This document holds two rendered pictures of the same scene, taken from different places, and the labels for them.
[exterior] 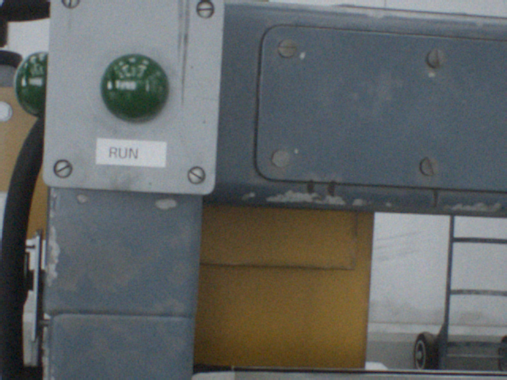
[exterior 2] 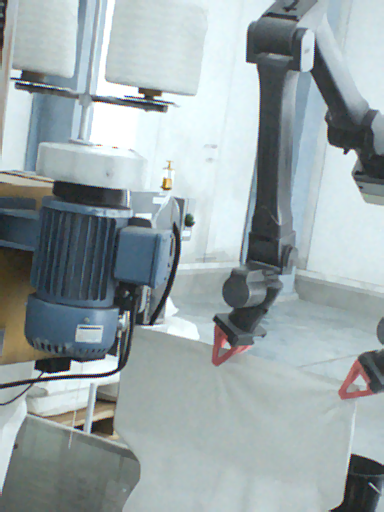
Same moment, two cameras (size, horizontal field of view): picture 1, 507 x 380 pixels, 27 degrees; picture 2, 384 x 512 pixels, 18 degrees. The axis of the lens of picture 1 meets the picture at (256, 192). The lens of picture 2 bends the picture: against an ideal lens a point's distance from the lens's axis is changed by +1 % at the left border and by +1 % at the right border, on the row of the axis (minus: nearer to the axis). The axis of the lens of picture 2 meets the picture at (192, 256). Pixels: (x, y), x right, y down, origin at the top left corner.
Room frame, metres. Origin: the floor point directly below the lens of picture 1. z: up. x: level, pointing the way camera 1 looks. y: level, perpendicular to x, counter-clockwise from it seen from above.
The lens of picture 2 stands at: (2.33, 1.68, 1.49)
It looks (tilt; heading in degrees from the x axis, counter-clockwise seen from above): 6 degrees down; 220
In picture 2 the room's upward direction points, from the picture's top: 8 degrees clockwise
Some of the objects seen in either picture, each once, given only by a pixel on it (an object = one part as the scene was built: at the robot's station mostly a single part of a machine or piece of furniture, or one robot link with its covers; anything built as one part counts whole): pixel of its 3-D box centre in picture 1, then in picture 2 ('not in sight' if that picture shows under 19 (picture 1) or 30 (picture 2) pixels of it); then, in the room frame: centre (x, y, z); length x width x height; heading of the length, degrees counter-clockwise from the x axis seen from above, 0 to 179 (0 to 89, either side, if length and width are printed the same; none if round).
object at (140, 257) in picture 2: not in sight; (142, 262); (0.91, 0.38, 1.25); 0.10 x 0.08 x 0.12; 34
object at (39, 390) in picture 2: not in sight; (56, 367); (-1.29, -2.05, 0.32); 0.66 x 0.43 x 0.15; 10
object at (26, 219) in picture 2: not in sight; (29, 227); (1.02, 0.22, 1.27); 0.12 x 0.09 x 0.09; 9
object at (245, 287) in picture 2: not in sight; (257, 273); (0.66, 0.43, 1.24); 0.11 x 0.09 x 0.12; 7
